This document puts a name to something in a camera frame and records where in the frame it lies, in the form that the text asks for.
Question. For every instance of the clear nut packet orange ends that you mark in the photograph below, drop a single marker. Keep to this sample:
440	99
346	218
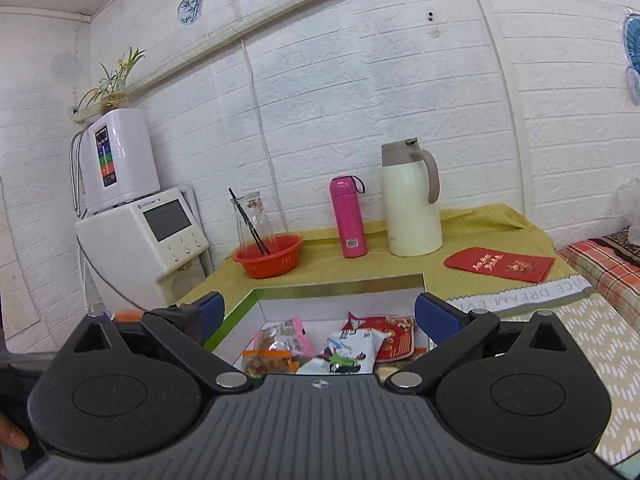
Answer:
267	362

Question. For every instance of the clear plastic bag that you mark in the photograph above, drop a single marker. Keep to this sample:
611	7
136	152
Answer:
631	210

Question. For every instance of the cream thermos jug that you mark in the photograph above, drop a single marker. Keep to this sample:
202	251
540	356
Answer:
410	210

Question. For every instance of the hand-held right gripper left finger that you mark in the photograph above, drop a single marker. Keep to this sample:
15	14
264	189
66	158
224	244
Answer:
212	311

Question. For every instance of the pink seed packet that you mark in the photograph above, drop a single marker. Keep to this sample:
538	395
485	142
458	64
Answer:
287	334

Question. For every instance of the beige wall pipe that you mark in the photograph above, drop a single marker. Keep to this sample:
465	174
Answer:
280	5

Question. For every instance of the white wall pipe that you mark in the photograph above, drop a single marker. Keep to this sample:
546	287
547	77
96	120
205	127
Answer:
505	85

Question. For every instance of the black straw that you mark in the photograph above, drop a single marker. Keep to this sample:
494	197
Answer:
245	217
257	232

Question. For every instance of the potted plant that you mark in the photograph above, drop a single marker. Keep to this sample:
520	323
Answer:
117	77

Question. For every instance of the round bamboo wall plate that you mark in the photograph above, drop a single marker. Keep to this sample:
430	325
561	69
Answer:
190	9

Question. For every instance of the large blue round wall decoration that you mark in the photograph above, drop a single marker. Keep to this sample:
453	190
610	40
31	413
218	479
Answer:
634	42

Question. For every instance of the patterned tablecloth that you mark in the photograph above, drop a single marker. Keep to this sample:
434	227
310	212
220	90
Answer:
590	330

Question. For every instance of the white snack packet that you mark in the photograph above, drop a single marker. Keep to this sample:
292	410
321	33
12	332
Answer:
345	347

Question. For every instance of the yellow cloth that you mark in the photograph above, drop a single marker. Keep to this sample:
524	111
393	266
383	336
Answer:
480	225

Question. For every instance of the orange plastic basin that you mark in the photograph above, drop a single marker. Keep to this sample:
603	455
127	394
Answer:
127	316

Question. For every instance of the glass carafe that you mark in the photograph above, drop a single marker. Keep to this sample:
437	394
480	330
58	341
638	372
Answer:
257	217

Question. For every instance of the plaid cloth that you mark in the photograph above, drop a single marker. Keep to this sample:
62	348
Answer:
600	265

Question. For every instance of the white water ionizer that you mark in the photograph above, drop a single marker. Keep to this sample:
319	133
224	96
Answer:
130	160

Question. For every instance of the white water dispenser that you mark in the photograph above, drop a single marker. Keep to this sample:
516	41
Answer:
125	250

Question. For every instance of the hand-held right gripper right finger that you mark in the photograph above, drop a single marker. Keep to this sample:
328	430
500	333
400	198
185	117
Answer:
434	316

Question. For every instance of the red envelope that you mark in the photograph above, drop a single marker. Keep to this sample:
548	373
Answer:
500	264

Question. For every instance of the pink bottle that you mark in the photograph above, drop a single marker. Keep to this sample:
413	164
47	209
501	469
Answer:
347	220

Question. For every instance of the red snack pouch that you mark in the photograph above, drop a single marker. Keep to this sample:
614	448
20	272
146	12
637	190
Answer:
400	341

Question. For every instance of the red plastic basket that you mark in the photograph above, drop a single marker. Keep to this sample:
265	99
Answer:
280	261

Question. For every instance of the person's left hand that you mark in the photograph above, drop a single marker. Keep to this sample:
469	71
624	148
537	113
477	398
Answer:
14	434

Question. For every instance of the green cardboard box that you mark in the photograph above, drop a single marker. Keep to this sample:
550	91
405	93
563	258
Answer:
310	306

